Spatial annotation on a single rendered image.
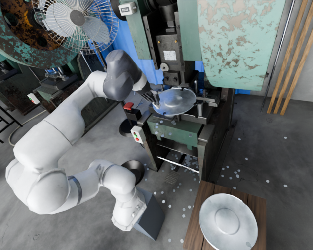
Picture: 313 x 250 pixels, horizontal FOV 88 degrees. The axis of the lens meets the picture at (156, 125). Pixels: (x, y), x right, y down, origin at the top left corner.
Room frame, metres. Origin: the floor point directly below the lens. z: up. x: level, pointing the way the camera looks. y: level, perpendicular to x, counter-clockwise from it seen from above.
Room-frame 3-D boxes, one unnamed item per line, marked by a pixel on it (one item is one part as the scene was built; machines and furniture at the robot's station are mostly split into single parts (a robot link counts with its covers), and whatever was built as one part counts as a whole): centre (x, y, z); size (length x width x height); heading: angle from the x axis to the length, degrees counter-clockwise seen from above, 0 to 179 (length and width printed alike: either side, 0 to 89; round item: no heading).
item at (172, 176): (0.86, -0.15, 0.14); 0.59 x 0.10 x 0.05; 138
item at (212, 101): (0.84, -0.37, 0.76); 0.17 x 0.06 x 0.10; 48
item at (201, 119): (0.96, -0.24, 0.68); 0.45 x 0.30 x 0.06; 48
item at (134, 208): (0.41, 0.30, 0.52); 0.22 x 0.19 x 0.14; 141
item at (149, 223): (0.45, 0.27, 0.23); 0.18 x 0.18 x 0.45; 51
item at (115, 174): (0.42, 0.24, 0.71); 0.18 x 0.11 x 0.25; 49
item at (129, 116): (1.00, 0.14, 0.62); 0.10 x 0.06 x 0.20; 48
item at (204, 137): (0.88, -0.54, 0.45); 0.92 x 0.12 x 0.90; 138
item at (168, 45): (0.93, -0.22, 1.04); 0.17 x 0.15 x 0.30; 138
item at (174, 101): (0.87, -0.16, 0.78); 0.29 x 0.29 x 0.01
